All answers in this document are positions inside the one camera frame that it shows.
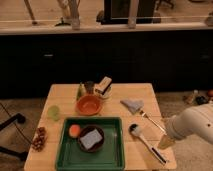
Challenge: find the white black dish brush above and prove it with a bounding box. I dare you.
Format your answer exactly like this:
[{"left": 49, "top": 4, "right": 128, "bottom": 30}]
[{"left": 129, "top": 124, "right": 167, "bottom": 165}]

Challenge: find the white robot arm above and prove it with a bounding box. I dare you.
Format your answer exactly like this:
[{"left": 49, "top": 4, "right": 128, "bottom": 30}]
[{"left": 158, "top": 104, "right": 213, "bottom": 149}]

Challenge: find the orange red bowl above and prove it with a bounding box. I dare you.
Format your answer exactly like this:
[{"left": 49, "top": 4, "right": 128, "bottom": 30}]
[{"left": 76, "top": 95, "right": 102, "bottom": 116}]

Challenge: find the dark glass cup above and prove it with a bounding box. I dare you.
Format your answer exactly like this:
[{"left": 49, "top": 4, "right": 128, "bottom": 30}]
[{"left": 84, "top": 81, "right": 95, "bottom": 94}]

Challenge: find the green yellow bottle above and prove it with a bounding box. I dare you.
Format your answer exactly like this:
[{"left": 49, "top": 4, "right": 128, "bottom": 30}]
[{"left": 76, "top": 82, "right": 85, "bottom": 101}]

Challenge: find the blue sponge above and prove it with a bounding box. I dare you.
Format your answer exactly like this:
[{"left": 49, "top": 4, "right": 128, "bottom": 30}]
[{"left": 80, "top": 129, "right": 102, "bottom": 149}]

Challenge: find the orange fruit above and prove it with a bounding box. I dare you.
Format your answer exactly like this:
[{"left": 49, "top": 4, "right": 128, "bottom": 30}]
[{"left": 69, "top": 124, "right": 81, "bottom": 138}]

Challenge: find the wooden table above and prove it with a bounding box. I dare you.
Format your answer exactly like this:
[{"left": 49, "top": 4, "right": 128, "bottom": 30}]
[{"left": 24, "top": 83, "right": 177, "bottom": 171}]

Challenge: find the green plastic cup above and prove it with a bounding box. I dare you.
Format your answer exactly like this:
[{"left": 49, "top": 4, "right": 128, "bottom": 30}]
[{"left": 47, "top": 105, "right": 60, "bottom": 121}]

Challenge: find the green plastic tray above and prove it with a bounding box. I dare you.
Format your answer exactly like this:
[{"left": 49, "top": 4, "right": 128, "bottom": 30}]
[{"left": 55, "top": 117, "right": 125, "bottom": 171}]

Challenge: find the brown grape bunch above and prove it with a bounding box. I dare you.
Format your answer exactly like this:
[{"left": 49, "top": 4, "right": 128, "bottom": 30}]
[{"left": 32, "top": 127, "right": 46, "bottom": 151}]

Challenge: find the black chair base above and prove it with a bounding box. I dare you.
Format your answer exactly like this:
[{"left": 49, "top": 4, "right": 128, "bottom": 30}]
[{"left": 0, "top": 103, "right": 28, "bottom": 161}]

